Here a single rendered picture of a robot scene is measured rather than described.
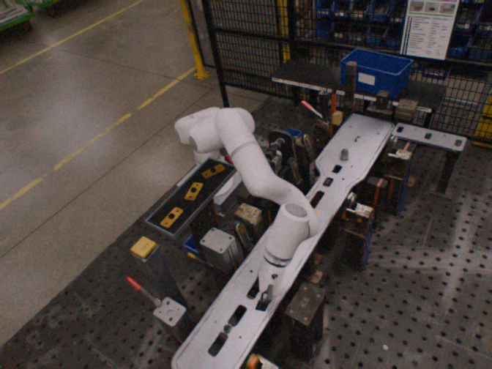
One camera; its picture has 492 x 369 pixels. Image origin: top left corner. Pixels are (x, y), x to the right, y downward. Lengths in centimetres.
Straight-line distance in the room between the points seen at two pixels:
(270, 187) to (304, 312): 39
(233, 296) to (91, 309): 75
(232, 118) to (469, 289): 113
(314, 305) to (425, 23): 139
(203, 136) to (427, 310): 104
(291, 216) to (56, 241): 250
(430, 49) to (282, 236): 135
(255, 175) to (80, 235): 230
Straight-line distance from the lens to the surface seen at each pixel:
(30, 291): 303
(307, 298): 118
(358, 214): 137
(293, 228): 95
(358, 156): 165
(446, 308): 162
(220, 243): 123
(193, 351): 120
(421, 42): 205
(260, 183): 99
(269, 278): 104
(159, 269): 130
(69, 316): 182
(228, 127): 106
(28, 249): 331
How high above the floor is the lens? 208
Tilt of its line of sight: 44 degrees down
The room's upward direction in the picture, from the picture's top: 11 degrees counter-clockwise
